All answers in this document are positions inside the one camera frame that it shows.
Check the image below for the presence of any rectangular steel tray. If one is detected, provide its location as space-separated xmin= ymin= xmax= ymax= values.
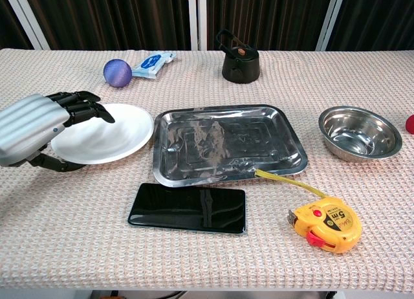
xmin=151 ymin=104 xmax=309 ymax=188

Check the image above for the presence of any purple ball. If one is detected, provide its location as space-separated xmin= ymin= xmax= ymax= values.
xmin=102 ymin=58 xmax=133 ymax=88

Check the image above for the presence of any white round plate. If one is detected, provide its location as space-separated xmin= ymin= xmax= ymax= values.
xmin=50 ymin=103 xmax=155 ymax=166

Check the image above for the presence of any blue white wipes pack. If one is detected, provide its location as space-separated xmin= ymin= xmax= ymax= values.
xmin=130 ymin=50 xmax=178 ymax=80

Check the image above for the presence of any black kettle with handle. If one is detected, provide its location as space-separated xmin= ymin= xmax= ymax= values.
xmin=215 ymin=28 xmax=261 ymax=85

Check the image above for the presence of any white frame post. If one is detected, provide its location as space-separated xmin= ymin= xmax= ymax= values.
xmin=314 ymin=0 xmax=347 ymax=52
xmin=188 ymin=0 xmax=208 ymax=52
xmin=0 ymin=0 xmax=51 ymax=51

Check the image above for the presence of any round steel bowl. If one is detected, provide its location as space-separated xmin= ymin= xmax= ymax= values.
xmin=318 ymin=105 xmax=404 ymax=164

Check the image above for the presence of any dark pleated curtain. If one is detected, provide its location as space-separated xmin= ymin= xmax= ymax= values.
xmin=0 ymin=0 xmax=33 ymax=50
xmin=21 ymin=0 xmax=191 ymax=51
xmin=325 ymin=0 xmax=414 ymax=52
xmin=206 ymin=0 xmax=334 ymax=52

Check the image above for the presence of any pink waffle tablecloth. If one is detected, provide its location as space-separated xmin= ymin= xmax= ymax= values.
xmin=0 ymin=47 xmax=414 ymax=292

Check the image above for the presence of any black smartphone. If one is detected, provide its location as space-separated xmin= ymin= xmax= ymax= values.
xmin=127 ymin=182 xmax=247 ymax=236

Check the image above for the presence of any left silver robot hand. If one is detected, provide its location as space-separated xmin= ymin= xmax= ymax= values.
xmin=0 ymin=91 xmax=116 ymax=173

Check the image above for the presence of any yellow tape measure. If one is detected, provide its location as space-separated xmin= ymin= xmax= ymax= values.
xmin=254 ymin=169 xmax=362 ymax=255

